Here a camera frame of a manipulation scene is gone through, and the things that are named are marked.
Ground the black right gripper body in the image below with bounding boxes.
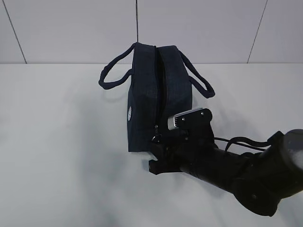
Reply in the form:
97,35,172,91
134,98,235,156
148,132,218,175

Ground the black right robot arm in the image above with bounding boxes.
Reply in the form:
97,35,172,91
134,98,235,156
149,129,303,217

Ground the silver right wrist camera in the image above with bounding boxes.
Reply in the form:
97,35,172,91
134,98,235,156
167,107,214,138

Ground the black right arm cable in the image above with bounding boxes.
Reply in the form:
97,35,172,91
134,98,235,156
214,136,273,152

